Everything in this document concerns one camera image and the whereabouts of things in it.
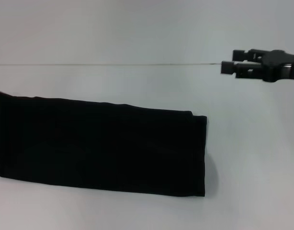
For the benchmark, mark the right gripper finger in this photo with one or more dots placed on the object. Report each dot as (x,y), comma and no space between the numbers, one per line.
(240,69)
(247,55)

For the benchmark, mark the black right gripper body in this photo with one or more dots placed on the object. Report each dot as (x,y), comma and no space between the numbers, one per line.
(278,65)

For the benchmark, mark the black t-shirt with FREE print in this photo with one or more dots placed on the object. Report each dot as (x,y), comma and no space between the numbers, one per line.
(101,143)

